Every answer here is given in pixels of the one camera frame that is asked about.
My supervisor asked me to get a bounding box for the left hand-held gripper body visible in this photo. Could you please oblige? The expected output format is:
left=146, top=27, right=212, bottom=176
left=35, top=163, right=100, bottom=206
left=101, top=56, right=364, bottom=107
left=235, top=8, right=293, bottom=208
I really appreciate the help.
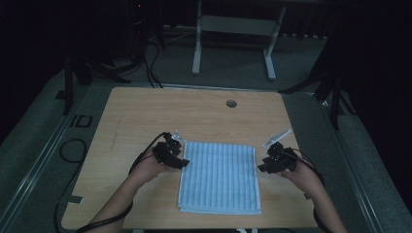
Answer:
left=152, top=129, right=189, bottom=164

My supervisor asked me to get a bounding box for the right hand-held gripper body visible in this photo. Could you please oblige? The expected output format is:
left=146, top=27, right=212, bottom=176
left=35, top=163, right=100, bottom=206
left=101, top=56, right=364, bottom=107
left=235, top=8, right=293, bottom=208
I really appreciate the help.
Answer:
left=263, top=128, right=298, bottom=173

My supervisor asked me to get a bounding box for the light blue striped towel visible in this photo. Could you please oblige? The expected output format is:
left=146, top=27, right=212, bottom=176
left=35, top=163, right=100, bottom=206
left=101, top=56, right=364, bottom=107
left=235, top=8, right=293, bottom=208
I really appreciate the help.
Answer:
left=177, top=141, right=262, bottom=216

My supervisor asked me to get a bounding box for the person's left hand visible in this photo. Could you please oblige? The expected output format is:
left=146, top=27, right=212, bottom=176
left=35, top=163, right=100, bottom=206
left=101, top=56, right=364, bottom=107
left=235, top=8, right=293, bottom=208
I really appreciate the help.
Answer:
left=128, top=150, right=183, bottom=186

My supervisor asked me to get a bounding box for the person's right hand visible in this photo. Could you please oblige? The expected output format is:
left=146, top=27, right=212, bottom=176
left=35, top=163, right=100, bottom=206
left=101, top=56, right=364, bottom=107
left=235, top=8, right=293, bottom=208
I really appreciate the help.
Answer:
left=277, top=159, right=318, bottom=197

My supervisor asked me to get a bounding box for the black metal stand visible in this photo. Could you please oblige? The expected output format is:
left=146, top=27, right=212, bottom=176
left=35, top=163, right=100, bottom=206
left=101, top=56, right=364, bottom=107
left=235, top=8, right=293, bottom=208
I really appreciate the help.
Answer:
left=279, top=62, right=356, bottom=131
left=62, top=48, right=131, bottom=117

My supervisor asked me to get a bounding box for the grey tape strip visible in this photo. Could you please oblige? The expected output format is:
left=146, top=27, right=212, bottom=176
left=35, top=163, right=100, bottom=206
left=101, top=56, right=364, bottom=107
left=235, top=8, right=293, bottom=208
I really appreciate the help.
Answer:
left=67, top=194, right=85, bottom=205

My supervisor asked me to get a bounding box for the bundle of black cables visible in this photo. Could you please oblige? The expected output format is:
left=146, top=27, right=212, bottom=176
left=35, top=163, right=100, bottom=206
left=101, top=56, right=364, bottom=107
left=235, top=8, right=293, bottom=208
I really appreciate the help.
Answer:
left=141, top=40, right=164, bottom=89

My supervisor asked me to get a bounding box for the black floor cable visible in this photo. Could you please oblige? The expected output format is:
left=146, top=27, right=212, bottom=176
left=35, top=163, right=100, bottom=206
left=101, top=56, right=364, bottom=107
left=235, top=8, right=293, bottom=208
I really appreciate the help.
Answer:
left=52, top=138, right=89, bottom=233

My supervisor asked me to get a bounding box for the white desk frame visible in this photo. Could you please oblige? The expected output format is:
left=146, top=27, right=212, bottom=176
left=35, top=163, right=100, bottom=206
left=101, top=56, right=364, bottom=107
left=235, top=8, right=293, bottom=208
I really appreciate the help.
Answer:
left=191, top=0, right=288, bottom=82

